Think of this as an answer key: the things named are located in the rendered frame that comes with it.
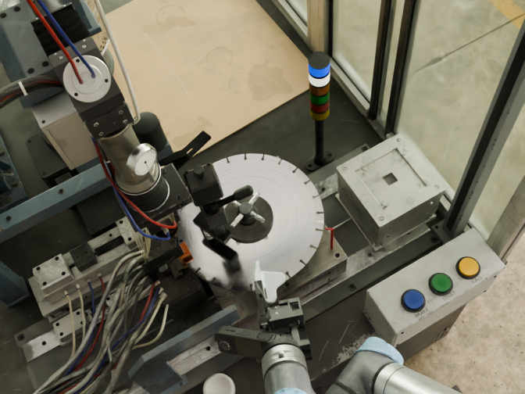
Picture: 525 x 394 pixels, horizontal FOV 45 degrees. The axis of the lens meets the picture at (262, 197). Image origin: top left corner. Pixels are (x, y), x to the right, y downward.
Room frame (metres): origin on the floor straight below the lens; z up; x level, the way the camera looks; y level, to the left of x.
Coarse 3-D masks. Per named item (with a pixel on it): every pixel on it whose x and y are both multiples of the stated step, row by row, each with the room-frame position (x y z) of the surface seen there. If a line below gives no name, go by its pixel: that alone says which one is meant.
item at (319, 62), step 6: (312, 54) 0.85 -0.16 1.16; (318, 54) 0.85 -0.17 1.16; (324, 54) 0.85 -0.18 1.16; (312, 60) 0.84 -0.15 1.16; (318, 60) 0.83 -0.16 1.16; (324, 60) 0.83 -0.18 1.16; (312, 66) 0.82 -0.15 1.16; (318, 66) 0.82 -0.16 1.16; (324, 66) 0.81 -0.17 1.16; (312, 72) 0.82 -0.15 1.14; (318, 72) 0.81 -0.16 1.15; (324, 72) 0.81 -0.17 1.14
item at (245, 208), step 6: (258, 192) 0.64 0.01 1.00; (252, 198) 0.63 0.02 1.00; (234, 204) 0.63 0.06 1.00; (240, 204) 0.62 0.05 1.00; (246, 204) 0.62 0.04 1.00; (252, 204) 0.62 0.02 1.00; (240, 210) 0.61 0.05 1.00; (246, 210) 0.60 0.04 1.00; (252, 210) 0.61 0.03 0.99; (240, 216) 0.59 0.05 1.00; (246, 216) 0.59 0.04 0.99; (252, 216) 0.59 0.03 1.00; (258, 216) 0.59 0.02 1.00; (234, 222) 0.58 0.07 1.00
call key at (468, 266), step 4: (464, 260) 0.44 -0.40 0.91; (468, 260) 0.44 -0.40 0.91; (472, 260) 0.44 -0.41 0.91; (460, 264) 0.43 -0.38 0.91; (464, 264) 0.43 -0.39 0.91; (468, 264) 0.43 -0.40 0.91; (472, 264) 0.43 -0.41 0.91; (476, 264) 0.43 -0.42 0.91; (460, 268) 0.42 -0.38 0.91; (464, 268) 0.42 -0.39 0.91; (468, 268) 0.42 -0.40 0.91; (472, 268) 0.42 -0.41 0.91; (476, 268) 0.42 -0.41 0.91; (460, 272) 0.42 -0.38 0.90; (464, 272) 0.41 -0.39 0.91; (468, 272) 0.41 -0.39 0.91; (472, 272) 0.41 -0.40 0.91; (476, 272) 0.41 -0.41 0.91; (468, 276) 0.41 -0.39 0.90; (472, 276) 0.41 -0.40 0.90
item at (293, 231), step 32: (224, 160) 0.77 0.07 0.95; (256, 160) 0.75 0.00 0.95; (224, 192) 0.68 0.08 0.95; (288, 192) 0.65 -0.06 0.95; (192, 224) 0.62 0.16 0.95; (288, 224) 0.58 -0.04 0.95; (320, 224) 0.56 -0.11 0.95; (192, 256) 0.55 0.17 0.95; (224, 256) 0.53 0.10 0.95; (256, 256) 0.52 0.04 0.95; (288, 256) 0.50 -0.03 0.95; (224, 288) 0.46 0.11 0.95
